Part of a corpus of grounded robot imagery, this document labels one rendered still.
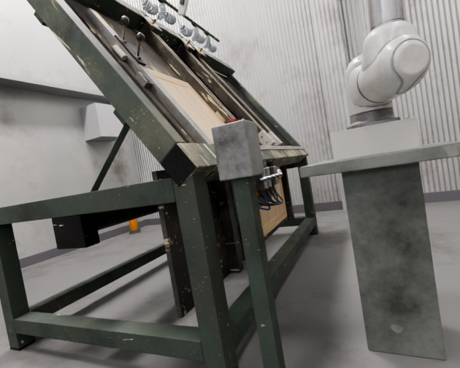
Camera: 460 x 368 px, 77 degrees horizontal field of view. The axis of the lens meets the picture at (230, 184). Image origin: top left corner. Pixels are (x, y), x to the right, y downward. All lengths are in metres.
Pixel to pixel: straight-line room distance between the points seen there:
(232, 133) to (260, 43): 3.85
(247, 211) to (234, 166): 0.16
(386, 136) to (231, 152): 0.55
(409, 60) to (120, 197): 1.08
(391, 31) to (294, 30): 3.57
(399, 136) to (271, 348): 0.84
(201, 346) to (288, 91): 3.73
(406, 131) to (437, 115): 3.09
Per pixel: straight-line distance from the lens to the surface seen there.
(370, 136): 1.16
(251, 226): 0.98
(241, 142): 0.92
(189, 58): 2.46
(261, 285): 1.03
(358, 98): 1.21
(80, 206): 1.42
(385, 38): 1.08
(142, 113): 1.14
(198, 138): 1.28
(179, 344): 1.28
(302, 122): 4.32
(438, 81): 4.29
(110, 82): 1.26
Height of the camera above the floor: 0.78
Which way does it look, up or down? 3 degrees down
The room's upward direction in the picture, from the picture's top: 10 degrees counter-clockwise
